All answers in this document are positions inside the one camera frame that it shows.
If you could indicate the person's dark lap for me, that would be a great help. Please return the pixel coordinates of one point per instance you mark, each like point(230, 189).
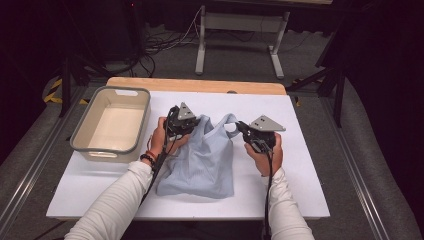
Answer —
point(200, 231)

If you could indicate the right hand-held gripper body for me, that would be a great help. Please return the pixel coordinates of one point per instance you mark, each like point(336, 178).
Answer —
point(263, 128)

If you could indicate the dark round table grommet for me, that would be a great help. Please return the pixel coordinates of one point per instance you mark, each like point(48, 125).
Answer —
point(232, 92)

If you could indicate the beige basket with grey rim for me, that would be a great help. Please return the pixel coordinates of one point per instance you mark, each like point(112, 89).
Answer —
point(113, 123)

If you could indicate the grey metal desk frame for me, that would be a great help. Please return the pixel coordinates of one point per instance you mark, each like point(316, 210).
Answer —
point(240, 22)

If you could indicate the aluminium floor rail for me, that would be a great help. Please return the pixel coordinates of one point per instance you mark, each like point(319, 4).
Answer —
point(353, 173)
point(40, 160)

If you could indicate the person's left hand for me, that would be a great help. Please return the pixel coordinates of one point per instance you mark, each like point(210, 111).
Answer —
point(158, 138)

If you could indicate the light blue tank top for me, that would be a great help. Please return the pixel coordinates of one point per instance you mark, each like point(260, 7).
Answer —
point(203, 160)

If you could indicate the person's right hand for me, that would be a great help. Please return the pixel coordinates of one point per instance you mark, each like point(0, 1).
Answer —
point(265, 161)

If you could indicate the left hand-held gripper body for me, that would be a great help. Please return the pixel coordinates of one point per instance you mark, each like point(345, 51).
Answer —
point(181, 121)

